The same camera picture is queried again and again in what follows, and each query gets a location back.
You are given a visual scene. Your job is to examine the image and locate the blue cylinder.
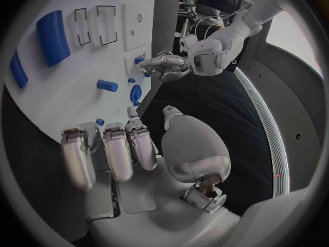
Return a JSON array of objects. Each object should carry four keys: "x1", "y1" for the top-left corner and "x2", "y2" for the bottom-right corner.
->
[{"x1": 96, "y1": 79, "x2": 120, "y2": 93}]

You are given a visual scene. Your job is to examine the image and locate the long blue block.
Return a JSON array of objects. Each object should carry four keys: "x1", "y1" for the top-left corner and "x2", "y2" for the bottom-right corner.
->
[{"x1": 9, "y1": 50, "x2": 30, "y2": 89}]

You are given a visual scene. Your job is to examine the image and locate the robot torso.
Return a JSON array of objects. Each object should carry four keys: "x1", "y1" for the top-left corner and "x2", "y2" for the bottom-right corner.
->
[{"x1": 232, "y1": 18, "x2": 325, "y2": 200}]

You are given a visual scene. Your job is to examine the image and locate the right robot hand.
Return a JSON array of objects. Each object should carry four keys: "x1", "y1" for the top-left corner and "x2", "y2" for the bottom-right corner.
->
[{"x1": 59, "y1": 104, "x2": 243, "y2": 247}]

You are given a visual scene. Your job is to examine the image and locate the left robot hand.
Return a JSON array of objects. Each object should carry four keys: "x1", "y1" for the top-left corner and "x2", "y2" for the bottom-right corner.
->
[{"x1": 138, "y1": 49, "x2": 194, "y2": 83}]

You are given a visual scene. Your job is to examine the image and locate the blue gear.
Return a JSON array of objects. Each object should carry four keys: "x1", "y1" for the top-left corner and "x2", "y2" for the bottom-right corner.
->
[{"x1": 129, "y1": 85, "x2": 144, "y2": 103}]

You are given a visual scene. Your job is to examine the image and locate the white cable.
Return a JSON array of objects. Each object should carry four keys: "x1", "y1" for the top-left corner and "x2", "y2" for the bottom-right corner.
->
[
  {"x1": 231, "y1": 0, "x2": 265, "y2": 17},
  {"x1": 193, "y1": 14, "x2": 241, "y2": 38}
]

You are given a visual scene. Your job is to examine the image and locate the white task board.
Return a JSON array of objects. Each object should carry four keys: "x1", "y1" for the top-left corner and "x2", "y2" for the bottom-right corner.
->
[{"x1": 4, "y1": 0, "x2": 156, "y2": 145}]

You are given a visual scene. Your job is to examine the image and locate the large blue curved block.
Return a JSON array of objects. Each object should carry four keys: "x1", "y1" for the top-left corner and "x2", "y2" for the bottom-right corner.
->
[{"x1": 35, "y1": 10, "x2": 72, "y2": 69}]

